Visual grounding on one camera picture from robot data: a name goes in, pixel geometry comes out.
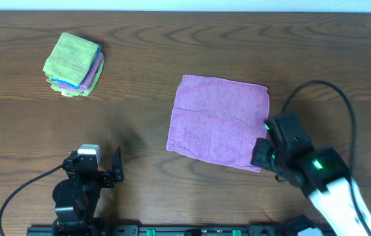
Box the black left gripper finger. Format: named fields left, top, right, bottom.
left=111, top=146, right=124, bottom=182
left=62, top=151, right=79, bottom=170

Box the purple microfiber cloth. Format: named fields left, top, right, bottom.
left=166, top=75, right=270, bottom=172

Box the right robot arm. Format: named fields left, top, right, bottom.
left=251, top=113, right=371, bottom=235

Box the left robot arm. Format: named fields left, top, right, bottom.
left=52, top=144, right=124, bottom=236

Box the bottom green folded cloth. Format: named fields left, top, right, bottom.
left=47, top=60, right=104, bottom=97

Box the green folded cloth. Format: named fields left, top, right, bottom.
left=43, top=32, right=99, bottom=85
left=47, top=60, right=104, bottom=97

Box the blue folded cloth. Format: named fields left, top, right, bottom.
left=50, top=46, right=104, bottom=91

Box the purple folded cloth in stack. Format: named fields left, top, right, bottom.
left=56, top=52, right=104, bottom=90

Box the top green folded cloth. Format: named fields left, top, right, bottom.
left=43, top=32, right=99, bottom=85

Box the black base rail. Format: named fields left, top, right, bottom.
left=26, top=214, right=337, bottom=236

